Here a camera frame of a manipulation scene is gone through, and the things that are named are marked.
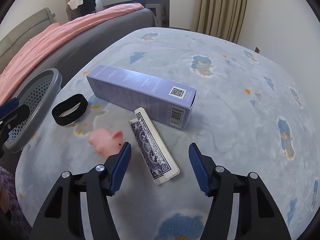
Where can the grey headboard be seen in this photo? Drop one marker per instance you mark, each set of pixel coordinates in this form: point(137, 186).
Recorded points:
point(23, 32)

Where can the grey perforated trash basket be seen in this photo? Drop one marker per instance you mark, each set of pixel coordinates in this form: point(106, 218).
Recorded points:
point(38, 94)

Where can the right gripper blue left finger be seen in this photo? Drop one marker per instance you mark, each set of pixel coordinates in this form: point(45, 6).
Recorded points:
point(60, 215)

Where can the right beige curtain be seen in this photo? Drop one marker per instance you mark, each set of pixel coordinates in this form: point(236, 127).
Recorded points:
point(219, 18)

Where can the black hair band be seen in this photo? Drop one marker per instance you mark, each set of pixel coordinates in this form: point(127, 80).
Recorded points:
point(70, 110)

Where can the chair with clothes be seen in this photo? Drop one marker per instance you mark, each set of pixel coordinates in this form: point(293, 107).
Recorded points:
point(79, 8)

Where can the person left hand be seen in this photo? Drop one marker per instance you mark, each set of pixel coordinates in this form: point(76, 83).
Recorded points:
point(4, 199)

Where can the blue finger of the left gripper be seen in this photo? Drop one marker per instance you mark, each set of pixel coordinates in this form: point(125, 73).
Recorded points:
point(8, 107)
point(13, 119)

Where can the pink bed quilt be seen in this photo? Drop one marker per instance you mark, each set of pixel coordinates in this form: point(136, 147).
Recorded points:
point(49, 40)

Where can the pink pig toy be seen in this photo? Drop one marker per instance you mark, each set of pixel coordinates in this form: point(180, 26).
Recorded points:
point(105, 142)

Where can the grey plastic stool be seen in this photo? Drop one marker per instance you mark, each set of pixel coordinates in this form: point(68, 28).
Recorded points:
point(160, 13)

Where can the purple cardboard box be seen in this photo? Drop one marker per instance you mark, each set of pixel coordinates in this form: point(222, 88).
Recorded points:
point(164, 101)

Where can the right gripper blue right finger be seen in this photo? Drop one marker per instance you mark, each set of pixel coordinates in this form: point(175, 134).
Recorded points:
point(259, 216)

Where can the light blue patterned blanket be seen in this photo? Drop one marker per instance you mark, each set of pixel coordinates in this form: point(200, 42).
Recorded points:
point(248, 115)

